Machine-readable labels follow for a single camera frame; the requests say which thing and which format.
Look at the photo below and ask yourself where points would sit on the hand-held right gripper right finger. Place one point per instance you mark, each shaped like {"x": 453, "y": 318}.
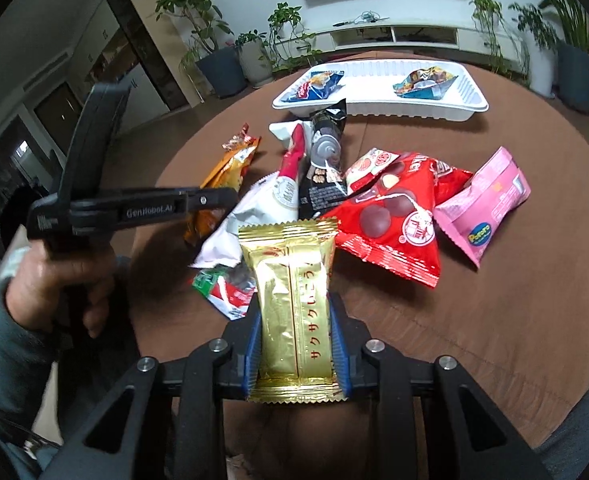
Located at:
{"x": 339, "y": 360}

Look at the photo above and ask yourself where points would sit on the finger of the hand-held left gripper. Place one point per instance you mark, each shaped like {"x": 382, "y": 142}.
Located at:
{"x": 209, "y": 199}

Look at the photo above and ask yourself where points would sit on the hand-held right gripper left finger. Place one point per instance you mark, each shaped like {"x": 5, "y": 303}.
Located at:
{"x": 248, "y": 375}

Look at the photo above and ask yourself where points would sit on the orange snack packet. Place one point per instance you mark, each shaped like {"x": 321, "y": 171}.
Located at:
{"x": 229, "y": 170}

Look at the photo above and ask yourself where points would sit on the white and red snack packet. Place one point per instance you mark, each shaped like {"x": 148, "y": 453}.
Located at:
{"x": 259, "y": 205}

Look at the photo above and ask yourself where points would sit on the gold snack packet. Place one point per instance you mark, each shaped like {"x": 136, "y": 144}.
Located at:
{"x": 284, "y": 310}

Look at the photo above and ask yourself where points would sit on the green and red snack packet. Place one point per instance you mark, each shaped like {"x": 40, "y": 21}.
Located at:
{"x": 224, "y": 292}

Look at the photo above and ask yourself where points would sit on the black snack packet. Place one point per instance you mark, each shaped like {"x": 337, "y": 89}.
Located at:
{"x": 322, "y": 160}

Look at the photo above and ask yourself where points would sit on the red chocolate ball packet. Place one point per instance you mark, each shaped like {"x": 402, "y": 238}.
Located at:
{"x": 394, "y": 220}

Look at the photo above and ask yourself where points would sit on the small red white snack packet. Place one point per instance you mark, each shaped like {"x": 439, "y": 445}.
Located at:
{"x": 367, "y": 167}

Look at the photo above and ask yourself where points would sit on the white plastic tray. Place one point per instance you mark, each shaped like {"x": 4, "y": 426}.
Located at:
{"x": 374, "y": 85}

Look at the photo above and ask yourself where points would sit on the pink snack packet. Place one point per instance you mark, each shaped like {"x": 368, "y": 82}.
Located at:
{"x": 484, "y": 200}

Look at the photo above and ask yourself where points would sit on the person's left forearm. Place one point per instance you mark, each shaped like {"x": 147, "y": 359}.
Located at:
{"x": 4, "y": 360}

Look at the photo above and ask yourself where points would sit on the person's left hand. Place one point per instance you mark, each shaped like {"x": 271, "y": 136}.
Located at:
{"x": 39, "y": 285}

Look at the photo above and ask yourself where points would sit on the tall plant in dark pot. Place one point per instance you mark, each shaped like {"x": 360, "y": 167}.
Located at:
{"x": 222, "y": 72}

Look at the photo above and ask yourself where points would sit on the small plant in pale pot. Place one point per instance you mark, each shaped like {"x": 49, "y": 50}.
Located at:
{"x": 257, "y": 67}

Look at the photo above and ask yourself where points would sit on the dark glass cabinet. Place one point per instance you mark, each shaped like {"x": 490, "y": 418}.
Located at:
{"x": 139, "y": 60}

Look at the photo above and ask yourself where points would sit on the blue snack packet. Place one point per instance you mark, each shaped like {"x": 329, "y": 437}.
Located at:
{"x": 319, "y": 87}

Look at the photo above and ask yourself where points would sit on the trailing vine plant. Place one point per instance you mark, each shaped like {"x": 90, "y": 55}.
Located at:
{"x": 284, "y": 20}

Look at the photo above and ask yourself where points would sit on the cartoon print snack packet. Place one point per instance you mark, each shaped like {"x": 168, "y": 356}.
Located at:
{"x": 424, "y": 82}

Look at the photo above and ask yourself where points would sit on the white television cabinet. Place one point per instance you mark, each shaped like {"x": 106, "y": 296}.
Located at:
{"x": 474, "y": 40}

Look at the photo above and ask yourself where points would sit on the slender leafy plant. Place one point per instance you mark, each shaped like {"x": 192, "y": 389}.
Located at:
{"x": 486, "y": 10}

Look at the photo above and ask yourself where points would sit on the bushy plant in white pot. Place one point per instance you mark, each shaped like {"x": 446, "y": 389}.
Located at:
{"x": 541, "y": 75}

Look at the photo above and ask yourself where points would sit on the broad leaf plant blue pot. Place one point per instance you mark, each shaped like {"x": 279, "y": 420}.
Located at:
{"x": 576, "y": 75}

